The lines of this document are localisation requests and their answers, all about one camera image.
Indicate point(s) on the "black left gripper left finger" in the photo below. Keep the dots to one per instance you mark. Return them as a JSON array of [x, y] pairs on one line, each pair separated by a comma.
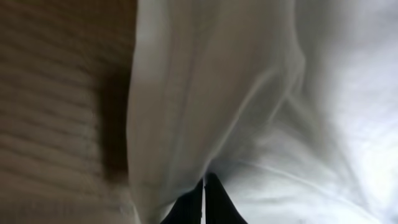
[[188, 208]]

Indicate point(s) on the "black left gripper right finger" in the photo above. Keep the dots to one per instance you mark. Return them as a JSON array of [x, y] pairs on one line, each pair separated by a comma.
[[219, 208]]

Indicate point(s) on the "white t-shirt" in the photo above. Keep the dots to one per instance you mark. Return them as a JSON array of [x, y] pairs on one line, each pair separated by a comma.
[[292, 104]]

